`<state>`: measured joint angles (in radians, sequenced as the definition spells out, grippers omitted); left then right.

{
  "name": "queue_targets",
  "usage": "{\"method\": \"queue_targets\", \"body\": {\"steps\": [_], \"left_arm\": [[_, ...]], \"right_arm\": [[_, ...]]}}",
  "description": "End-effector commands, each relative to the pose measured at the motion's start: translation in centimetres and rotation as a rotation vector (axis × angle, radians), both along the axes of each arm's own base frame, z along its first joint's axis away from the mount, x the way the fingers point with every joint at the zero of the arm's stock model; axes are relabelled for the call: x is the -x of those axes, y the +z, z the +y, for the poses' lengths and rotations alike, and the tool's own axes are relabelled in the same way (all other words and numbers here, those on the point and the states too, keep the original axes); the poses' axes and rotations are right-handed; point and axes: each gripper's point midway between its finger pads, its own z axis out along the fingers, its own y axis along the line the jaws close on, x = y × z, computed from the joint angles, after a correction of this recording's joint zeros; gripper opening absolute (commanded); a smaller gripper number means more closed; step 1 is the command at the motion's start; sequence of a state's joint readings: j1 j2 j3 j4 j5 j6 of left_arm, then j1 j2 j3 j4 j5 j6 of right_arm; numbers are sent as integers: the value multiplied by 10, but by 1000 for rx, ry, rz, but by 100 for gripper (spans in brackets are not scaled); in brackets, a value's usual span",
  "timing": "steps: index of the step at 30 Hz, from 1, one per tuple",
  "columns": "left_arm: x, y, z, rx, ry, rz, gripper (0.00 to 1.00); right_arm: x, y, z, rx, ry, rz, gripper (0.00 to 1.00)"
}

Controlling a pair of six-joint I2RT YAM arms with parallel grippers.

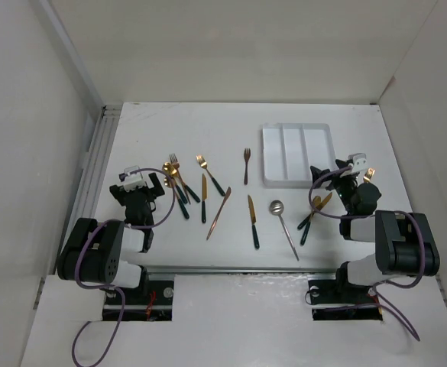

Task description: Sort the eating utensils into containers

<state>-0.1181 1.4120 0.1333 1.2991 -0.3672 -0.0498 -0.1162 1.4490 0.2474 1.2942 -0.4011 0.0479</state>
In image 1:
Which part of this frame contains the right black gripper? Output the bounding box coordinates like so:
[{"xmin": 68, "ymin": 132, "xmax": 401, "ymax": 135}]
[{"xmin": 309, "ymin": 158, "xmax": 358, "ymax": 214}]

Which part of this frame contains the gold knife cluster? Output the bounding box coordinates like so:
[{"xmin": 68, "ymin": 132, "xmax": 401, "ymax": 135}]
[{"xmin": 311, "ymin": 193, "xmax": 332, "ymax": 216}]

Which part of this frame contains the gold spoon cluster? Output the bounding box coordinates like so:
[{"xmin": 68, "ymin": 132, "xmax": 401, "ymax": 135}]
[
  {"xmin": 297, "ymin": 196, "xmax": 322, "ymax": 246},
  {"xmin": 163, "ymin": 177, "xmax": 191, "ymax": 221}
]

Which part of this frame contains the gold knife green handle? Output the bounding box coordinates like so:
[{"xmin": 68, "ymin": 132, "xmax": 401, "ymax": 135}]
[
  {"xmin": 248, "ymin": 195, "xmax": 260, "ymax": 250},
  {"xmin": 201, "ymin": 174, "xmax": 207, "ymax": 223}
]

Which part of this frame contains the gold fork green handle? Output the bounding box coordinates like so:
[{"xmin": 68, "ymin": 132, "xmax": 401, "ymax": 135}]
[{"xmin": 196, "ymin": 155, "xmax": 225, "ymax": 196}]

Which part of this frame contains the silver round spoon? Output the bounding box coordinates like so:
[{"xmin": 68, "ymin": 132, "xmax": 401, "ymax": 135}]
[{"xmin": 269, "ymin": 200, "xmax": 300, "ymax": 261}]

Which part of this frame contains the rose gold fork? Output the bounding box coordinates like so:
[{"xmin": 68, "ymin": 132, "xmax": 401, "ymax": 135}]
[{"xmin": 244, "ymin": 148, "xmax": 251, "ymax": 185}]

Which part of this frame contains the gold spoon green handle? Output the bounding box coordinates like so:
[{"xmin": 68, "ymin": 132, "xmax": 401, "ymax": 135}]
[{"xmin": 163, "ymin": 162, "xmax": 188, "ymax": 204}]

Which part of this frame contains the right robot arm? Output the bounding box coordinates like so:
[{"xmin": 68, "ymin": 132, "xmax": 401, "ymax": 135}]
[{"xmin": 310, "ymin": 156, "xmax": 440, "ymax": 301}]

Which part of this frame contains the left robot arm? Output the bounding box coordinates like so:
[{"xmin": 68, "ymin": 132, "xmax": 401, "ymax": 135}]
[{"xmin": 57, "ymin": 167, "xmax": 165, "ymax": 304}]

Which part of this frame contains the white divided cutlery tray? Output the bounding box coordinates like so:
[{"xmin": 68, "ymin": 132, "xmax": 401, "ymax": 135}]
[{"xmin": 262, "ymin": 123, "xmax": 336, "ymax": 189}]

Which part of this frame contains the rose gold knife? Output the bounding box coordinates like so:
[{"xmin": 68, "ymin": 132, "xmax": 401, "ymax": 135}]
[{"xmin": 206, "ymin": 187, "xmax": 232, "ymax": 241}]

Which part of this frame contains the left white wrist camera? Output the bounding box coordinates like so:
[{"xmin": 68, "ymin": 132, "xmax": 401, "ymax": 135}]
[{"xmin": 118, "ymin": 166, "xmax": 147, "ymax": 192}]

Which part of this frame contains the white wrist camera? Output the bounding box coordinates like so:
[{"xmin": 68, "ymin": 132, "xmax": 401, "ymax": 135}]
[
  {"xmin": 118, "ymin": 166, "xmax": 147, "ymax": 192},
  {"xmin": 346, "ymin": 153, "xmax": 368, "ymax": 174}
]

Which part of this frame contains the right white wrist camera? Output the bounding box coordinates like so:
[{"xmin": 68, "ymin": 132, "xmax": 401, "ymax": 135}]
[{"xmin": 346, "ymin": 153, "xmax": 368, "ymax": 174}]

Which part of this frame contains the aluminium rail frame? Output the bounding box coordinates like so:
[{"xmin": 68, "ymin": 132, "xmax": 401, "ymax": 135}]
[{"xmin": 53, "ymin": 105, "xmax": 122, "ymax": 273}]

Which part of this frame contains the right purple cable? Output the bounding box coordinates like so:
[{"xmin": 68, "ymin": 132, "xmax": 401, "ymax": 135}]
[{"xmin": 309, "ymin": 164, "xmax": 430, "ymax": 341}]

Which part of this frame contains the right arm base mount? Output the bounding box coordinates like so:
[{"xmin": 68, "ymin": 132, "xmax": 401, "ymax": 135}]
[{"xmin": 306, "ymin": 279, "xmax": 383, "ymax": 321}]

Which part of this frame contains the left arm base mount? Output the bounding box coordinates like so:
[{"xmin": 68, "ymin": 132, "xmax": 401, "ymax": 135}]
[{"xmin": 102, "ymin": 277, "xmax": 174, "ymax": 322}]

